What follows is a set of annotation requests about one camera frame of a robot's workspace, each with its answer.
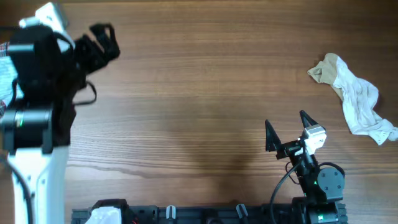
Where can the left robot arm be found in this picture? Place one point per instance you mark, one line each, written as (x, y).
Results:
(36, 127)

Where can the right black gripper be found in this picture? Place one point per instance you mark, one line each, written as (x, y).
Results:
(273, 144)

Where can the light blue striped baby pants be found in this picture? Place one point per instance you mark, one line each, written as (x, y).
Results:
(12, 75)

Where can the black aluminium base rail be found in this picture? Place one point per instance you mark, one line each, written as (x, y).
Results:
(281, 213)

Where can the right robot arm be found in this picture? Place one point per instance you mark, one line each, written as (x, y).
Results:
(322, 184)

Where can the right grey rail clip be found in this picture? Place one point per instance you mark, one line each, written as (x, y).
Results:
(241, 211)

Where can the red plaid folded garment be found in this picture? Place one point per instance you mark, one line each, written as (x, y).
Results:
(5, 91)

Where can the left grey rail clip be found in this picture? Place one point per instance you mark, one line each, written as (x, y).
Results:
(171, 212)

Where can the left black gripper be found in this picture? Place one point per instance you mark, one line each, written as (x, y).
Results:
(109, 41)

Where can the grey rail clip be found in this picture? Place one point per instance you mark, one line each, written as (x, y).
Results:
(241, 211)
(171, 212)

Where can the beige and white baby shirt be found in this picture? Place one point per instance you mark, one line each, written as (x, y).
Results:
(358, 97)

